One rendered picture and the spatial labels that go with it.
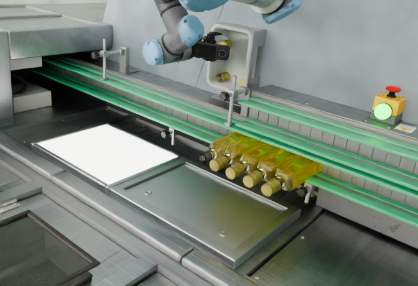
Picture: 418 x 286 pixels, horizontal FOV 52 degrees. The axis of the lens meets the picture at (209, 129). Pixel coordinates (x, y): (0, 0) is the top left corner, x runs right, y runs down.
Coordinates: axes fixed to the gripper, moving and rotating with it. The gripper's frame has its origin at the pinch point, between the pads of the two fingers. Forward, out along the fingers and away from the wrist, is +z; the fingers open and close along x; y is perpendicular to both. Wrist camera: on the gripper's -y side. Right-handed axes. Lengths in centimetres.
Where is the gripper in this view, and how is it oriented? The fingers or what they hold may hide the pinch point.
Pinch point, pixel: (227, 45)
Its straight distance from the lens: 153.6
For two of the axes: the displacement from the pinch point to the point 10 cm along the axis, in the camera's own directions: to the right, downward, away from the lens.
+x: -0.8, 9.3, 3.5
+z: 6.3, -2.3, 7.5
